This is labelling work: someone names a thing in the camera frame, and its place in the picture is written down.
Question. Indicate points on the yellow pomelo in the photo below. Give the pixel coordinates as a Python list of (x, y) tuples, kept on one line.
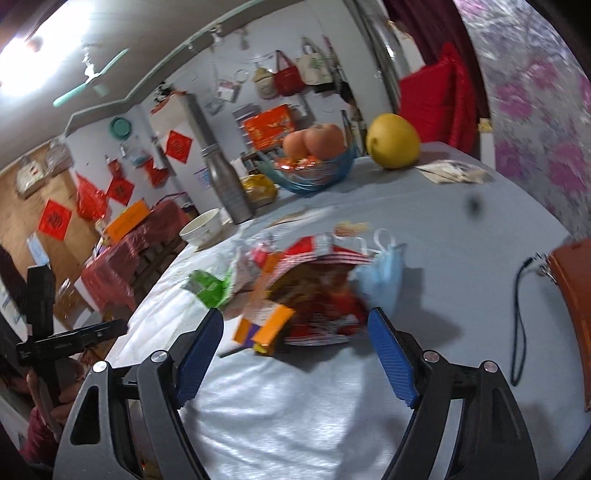
[(392, 141)]

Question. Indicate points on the white tote bag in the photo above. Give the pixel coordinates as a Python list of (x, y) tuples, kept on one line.
[(316, 67)]

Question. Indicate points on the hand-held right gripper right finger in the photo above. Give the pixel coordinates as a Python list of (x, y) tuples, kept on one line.
[(392, 362)]

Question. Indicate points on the red cushion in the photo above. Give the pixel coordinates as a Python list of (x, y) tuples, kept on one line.
[(441, 104)]

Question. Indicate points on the steel thermos bottle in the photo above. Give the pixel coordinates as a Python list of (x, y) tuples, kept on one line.
[(226, 180)]

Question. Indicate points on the white tablecloth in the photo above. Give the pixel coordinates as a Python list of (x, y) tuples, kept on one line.
[(323, 406)]

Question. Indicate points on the yellow plastic bag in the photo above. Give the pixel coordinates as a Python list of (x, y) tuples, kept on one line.
[(261, 189)]

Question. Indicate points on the round green wall clock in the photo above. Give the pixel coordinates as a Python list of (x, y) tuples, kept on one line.
[(121, 128)]

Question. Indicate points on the printed paper packet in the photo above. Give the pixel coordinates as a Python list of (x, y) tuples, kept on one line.
[(452, 171)]

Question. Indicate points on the white bowl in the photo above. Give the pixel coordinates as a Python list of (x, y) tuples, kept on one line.
[(201, 228)]

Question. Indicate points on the orange white wrapper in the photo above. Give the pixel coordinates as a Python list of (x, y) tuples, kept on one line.
[(264, 286)]

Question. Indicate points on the green ceiling fan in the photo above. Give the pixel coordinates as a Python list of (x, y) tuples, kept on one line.
[(90, 76)]

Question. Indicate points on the orange gift box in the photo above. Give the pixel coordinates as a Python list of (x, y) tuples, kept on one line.
[(270, 127)]

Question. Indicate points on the red plastic bag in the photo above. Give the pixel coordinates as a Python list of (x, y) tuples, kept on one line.
[(90, 198)]

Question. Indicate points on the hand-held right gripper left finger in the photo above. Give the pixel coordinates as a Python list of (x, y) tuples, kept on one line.
[(198, 357)]

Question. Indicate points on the red plastic table cover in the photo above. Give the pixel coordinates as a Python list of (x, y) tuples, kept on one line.
[(129, 258)]

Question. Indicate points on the red hanging bag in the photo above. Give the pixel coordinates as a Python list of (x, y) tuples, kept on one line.
[(288, 78)]

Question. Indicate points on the beige hanging bag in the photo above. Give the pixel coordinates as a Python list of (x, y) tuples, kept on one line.
[(264, 83)]

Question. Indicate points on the green wrapper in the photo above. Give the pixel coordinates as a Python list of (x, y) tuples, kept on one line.
[(210, 286)]

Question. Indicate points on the orange paper box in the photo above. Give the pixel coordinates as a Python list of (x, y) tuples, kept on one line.
[(265, 330)]

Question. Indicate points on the white refrigerator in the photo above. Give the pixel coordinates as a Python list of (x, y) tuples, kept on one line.
[(180, 138)]

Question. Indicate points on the brown leather case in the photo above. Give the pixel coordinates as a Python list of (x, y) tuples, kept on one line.
[(572, 314)]

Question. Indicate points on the red diamond wall decoration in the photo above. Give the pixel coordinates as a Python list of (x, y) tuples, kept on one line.
[(154, 173), (120, 189), (178, 145), (55, 219)]

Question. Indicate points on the hanging blue face mask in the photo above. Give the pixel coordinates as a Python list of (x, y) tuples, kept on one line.
[(38, 249)]

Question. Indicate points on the blue glass fruit bowl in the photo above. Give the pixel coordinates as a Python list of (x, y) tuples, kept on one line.
[(309, 173)]

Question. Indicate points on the person's left hand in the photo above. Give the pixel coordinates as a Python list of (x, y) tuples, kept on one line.
[(69, 390)]

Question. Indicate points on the red snack bag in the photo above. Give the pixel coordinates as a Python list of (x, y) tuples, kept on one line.
[(323, 300)]

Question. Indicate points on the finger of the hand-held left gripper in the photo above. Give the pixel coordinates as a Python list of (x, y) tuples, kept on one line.
[(83, 337)]

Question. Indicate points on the long orange box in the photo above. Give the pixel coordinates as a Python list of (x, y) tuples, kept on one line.
[(127, 221)]

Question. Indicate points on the blue face mask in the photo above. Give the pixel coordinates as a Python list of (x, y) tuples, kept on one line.
[(38, 249), (381, 272)]

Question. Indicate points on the floral curtain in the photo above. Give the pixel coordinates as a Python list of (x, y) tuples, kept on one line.
[(531, 101)]

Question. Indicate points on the orange fruit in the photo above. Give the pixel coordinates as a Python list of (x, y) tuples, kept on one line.
[(325, 138), (298, 143)]

